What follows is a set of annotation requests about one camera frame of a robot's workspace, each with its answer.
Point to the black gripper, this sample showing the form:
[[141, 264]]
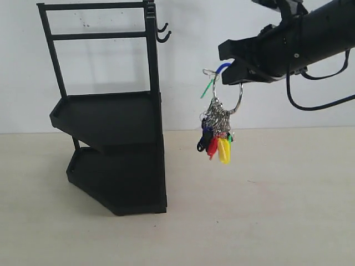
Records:
[[275, 51]]

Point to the bunch of colourful key tags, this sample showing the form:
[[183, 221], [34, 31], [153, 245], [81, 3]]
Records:
[[216, 134]]

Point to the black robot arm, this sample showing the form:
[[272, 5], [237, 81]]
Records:
[[328, 30]]

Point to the black metal hook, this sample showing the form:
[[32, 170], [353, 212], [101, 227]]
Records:
[[164, 39], [162, 29]]

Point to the black two-tier metal rack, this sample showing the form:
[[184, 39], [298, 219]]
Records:
[[118, 138]]

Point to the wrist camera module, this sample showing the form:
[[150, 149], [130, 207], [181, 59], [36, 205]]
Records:
[[285, 7]]

